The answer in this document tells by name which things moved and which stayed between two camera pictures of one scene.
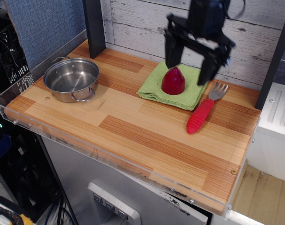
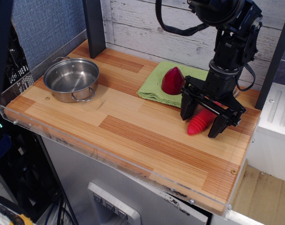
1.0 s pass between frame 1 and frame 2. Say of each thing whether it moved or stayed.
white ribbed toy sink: stayed
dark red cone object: stayed
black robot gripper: moved
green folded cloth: stayed
